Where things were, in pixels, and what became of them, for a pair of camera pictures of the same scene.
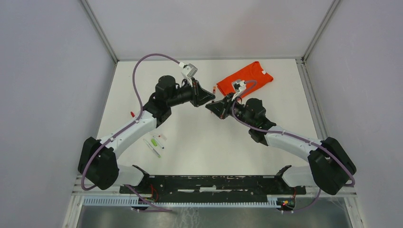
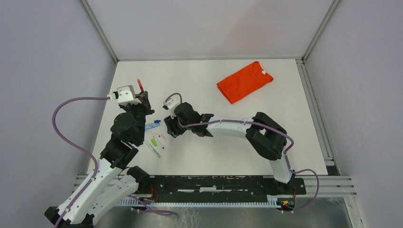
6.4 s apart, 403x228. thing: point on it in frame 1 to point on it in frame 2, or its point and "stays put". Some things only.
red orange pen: x=214 y=91 to x=141 y=87
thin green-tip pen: x=152 y=149 stays put
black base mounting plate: x=212 y=188 stays put
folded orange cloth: x=254 y=77 stays put
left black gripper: x=198 y=93 to x=145 y=103
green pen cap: x=153 y=140 stays put
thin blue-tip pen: x=159 y=143 stays put
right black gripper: x=221 y=109 to x=171 y=126
